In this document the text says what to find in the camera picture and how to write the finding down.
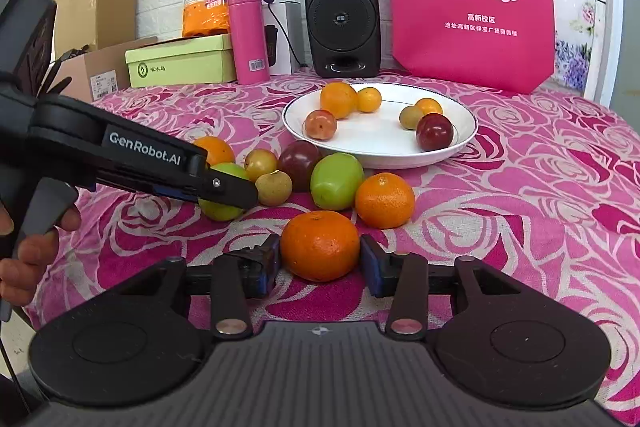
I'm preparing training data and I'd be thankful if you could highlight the small brown kiwi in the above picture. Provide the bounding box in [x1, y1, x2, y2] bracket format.
[399, 105, 425, 130]

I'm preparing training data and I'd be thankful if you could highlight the white door frame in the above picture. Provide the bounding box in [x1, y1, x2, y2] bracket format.
[585, 0, 623, 100]

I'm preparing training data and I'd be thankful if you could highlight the white product box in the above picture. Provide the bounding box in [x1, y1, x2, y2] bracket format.
[262, 0, 308, 76]

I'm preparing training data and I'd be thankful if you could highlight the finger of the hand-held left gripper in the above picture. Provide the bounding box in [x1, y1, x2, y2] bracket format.
[150, 158, 261, 210]

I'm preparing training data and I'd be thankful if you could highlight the black speaker cable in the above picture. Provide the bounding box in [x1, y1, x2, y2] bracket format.
[270, 0, 308, 68]

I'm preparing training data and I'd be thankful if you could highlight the pink thermos bottle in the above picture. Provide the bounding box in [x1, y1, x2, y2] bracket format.
[227, 0, 275, 86]

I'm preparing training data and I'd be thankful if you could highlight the floral curtain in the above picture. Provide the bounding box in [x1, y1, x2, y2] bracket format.
[537, 0, 598, 95]

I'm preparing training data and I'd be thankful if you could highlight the white plate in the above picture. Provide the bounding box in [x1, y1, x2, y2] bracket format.
[281, 82, 479, 170]

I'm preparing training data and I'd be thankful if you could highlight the open cardboard box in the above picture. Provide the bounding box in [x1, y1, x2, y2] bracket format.
[52, 0, 147, 52]

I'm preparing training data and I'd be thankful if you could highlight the black speaker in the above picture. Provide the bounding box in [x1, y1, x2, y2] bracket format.
[303, 0, 381, 79]

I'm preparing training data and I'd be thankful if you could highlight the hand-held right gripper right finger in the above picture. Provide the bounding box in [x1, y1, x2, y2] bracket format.
[360, 234, 535, 342]

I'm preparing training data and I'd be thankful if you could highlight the yellow green plum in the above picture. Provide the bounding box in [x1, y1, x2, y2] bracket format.
[255, 171, 293, 208]

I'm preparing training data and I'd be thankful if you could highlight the green shoe box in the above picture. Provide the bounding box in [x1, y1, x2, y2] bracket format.
[124, 33, 238, 88]

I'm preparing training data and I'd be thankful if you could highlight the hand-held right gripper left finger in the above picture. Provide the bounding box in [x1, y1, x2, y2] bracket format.
[107, 234, 282, 342]

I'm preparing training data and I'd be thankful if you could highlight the person's left hand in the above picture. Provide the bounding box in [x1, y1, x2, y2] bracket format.
[0, 206, 81, 308]

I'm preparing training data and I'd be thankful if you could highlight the dark red apple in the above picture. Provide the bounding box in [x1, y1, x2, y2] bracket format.
[415, 113, 455, 152]

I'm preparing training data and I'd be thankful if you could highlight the green jujube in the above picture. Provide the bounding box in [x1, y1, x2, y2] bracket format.
[197, 162, 253, 223]
[310, 152, 366, 212]

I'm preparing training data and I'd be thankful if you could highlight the red orange plum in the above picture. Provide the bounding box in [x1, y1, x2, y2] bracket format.
[303, 109, 338, 141]

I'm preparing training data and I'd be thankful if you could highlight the pink rose-print tablecloth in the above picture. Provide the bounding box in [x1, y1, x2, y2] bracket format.
[22, 69, 640, 413]

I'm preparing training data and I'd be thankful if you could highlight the dark purple plum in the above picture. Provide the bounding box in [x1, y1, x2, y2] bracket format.
[277, 140, 323, 192]

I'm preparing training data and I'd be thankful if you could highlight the yellow red plum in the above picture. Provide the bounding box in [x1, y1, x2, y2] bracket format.
[244, 149, 279, 182]

